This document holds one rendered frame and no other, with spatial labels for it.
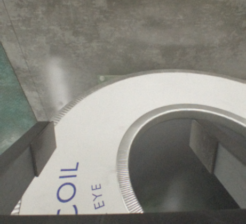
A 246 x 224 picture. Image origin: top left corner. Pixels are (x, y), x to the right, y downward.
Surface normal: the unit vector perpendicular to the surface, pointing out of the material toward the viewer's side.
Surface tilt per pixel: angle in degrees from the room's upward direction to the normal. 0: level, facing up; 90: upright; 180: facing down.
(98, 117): 90
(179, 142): 3
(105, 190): 90
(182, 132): 2
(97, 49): 0
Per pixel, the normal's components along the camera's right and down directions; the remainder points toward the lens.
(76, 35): -0.09, 0.63
